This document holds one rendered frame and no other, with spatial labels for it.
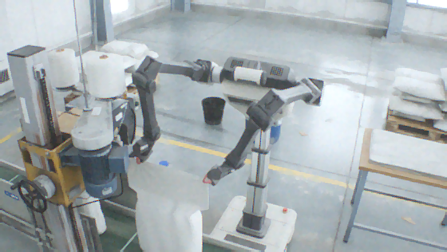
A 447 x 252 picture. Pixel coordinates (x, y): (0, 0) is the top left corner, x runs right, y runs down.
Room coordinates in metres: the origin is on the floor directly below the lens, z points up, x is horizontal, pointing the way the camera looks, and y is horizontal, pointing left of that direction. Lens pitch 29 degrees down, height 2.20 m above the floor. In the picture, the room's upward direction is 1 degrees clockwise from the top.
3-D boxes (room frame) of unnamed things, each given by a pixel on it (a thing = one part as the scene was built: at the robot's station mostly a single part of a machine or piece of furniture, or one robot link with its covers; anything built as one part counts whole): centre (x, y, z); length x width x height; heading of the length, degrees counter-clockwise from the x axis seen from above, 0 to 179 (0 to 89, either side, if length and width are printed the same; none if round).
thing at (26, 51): (1.41, 0.78, 1.76); 0.12 x 0.11 x 0.01; 157
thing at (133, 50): (5.19, 1.35, 0.56); 0.67 x 0.43 x 0.15; 67
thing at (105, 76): (1.52, 0.48, 1.61); 0.17 x 0.17 x 0.17
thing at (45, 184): (1.32, 0.80, 1.14); 0.11 x 0.06 x 0.11; 67
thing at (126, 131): (1.82, 0.64, 1.21); 0.30 x 0.25 x 0.30; 67
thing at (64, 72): (1.62, 0.72, 1.61); 0.15 x 0.14 x 0.17; 67
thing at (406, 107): (4.02, -2.45, 0.33); 0.66 x 0.43 x 0.13; 67
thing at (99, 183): (1.38, 0.53, 1.21); 0.15 x 0.15 x 0.25
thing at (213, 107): (4.12, 0.04, 0.13); 0.30 x 0.30 x 0.26
